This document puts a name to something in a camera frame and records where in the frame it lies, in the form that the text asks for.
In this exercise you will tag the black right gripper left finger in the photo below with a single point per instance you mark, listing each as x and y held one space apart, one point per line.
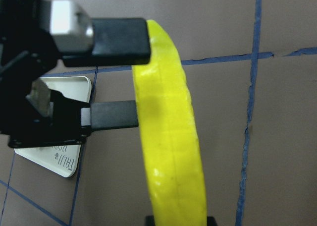
149 220

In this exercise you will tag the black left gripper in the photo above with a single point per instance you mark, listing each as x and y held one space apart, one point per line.
27 51

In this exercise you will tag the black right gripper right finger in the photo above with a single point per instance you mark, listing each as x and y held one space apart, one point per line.
211 221

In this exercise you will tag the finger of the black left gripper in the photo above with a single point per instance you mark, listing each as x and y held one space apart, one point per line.
84 41
87 117

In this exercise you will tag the white bear tray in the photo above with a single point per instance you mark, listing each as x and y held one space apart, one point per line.
62 157

